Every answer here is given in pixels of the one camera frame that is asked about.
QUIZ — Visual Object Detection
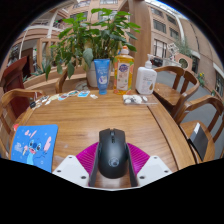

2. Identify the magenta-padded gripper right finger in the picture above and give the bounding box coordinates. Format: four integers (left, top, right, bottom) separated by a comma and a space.
125, 143, 173, 188

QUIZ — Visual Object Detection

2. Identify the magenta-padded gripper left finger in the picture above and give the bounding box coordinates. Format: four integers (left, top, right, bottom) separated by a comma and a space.
52, 142, 101, 188

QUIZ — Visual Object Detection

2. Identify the black computer mouse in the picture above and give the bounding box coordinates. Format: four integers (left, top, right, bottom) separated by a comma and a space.
97, 128, 129, 180

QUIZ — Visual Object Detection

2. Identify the blue cartoon mouse pad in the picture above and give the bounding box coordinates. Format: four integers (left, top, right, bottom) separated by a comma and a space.
10, 124, 59, 174

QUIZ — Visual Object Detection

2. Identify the black and white box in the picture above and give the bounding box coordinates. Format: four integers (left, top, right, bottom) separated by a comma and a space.
188, 122, 209, 162

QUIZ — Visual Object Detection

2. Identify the clear packet of white items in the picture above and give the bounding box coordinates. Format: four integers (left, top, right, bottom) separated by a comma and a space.
122, 94, 158, 106

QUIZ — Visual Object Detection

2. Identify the wooden armchair with empty seat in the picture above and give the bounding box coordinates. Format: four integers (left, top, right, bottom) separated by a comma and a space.
153, 65, 200, 118

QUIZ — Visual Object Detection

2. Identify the blue sticker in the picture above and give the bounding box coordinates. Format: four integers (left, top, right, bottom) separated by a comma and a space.
77, 90, 91, 98

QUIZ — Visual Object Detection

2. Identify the wooden armchair with black box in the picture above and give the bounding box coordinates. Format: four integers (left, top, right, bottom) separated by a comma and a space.
174, 95, 224, 163

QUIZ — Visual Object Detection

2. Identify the wooden armchair beside plant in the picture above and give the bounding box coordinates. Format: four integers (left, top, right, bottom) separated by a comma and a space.
54, 68, 88, 94

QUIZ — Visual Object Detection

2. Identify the white pump bottle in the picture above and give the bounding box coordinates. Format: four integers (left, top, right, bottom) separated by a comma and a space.
134, 59, 158, 96

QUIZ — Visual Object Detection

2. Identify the wooden armchair with red bag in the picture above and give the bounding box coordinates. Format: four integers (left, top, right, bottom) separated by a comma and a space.
0, 89, 46, 159

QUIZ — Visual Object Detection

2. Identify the blue squeeze tube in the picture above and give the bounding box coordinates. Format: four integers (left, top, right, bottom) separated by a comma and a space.
93, 58, 111, 96

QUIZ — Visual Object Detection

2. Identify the yellow dish soap bottle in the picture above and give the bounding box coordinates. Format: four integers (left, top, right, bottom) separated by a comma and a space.
113, 45, 135, 96

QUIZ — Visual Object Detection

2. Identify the black car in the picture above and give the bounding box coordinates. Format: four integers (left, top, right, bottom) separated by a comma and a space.
151, 56, 164, 67

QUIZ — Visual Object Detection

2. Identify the dark red wooden lectern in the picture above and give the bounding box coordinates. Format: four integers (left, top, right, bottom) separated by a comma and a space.
0, 55, 29, 118

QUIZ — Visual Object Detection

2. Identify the white outdoor sculpture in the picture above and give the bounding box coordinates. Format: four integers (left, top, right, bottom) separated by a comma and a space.
168, 43, 180, 58

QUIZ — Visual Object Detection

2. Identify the green plant in white pot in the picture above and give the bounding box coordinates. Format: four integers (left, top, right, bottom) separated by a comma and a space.
44, 8, 141, 88

